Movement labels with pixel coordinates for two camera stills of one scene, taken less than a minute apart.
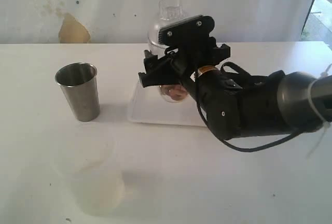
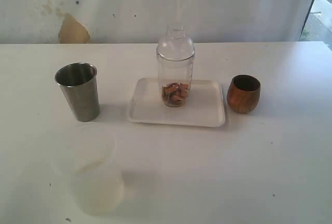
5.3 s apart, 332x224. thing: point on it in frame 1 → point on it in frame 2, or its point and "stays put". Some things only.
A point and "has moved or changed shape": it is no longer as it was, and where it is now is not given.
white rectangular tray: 147,105 stays put
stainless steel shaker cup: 79,82 stays put
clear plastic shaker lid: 170,11 has moved or changed shape
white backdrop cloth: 106,9 stays put
